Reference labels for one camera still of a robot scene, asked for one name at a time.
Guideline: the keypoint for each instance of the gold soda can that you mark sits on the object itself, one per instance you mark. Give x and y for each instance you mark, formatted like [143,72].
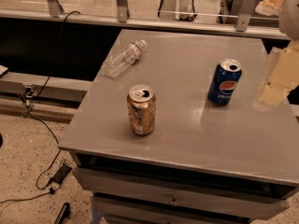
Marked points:
[141,103]

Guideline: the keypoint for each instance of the black cylindrical object on floor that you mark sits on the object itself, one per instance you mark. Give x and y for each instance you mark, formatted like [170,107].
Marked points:
[64,212]

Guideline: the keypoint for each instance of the grey cabinet upper drawer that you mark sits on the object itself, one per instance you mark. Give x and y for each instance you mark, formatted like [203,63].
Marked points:
[180,195]

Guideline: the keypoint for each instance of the clear plastic water bottle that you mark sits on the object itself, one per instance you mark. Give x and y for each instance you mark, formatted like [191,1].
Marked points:
[118,62]

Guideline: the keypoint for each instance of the metal window frame rail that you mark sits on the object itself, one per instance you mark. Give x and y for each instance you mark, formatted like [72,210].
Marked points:
[227,17]

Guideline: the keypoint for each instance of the black power adapter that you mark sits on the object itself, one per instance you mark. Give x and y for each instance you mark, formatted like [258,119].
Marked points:
[60,174]

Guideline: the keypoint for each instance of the grey cabinet lower drawer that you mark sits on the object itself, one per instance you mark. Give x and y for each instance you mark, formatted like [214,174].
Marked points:
[119,212]

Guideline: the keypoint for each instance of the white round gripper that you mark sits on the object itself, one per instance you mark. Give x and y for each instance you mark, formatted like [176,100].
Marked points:
[290,16]

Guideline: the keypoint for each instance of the blue pepsi can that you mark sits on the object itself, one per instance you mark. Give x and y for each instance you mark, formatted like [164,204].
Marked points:
[225,79]

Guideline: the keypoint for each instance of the grey cabinet drawer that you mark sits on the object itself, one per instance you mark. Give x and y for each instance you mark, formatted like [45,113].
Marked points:
[180,195]
[119,212]

